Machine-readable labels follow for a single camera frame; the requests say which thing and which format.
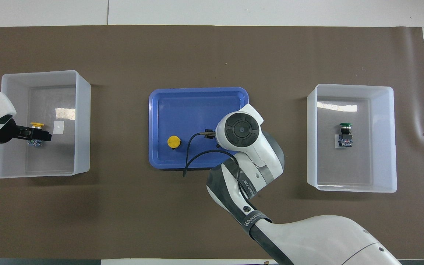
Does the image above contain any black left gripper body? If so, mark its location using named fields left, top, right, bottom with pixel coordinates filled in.
left=0, top=120, right=18, bottom=144

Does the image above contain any green mushroom push button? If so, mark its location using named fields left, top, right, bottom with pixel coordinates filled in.
left=335, top=123, right=354, bottom=148

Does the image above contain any translucent white plastic box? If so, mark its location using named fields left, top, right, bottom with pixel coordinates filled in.
left=307, top=84, right=398, bottom=193
left=0, top=70, right=91, bottom=179

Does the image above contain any brown paper table mat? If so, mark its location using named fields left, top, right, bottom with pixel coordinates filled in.
left=0, top=25, right=424, bottom=260

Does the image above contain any blue plastic tray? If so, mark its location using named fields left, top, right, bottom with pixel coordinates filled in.
left=148, top=87, right=251, bottom=170

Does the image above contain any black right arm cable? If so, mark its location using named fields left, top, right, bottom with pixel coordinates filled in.
left=183, top=129, right=234, bottom=178

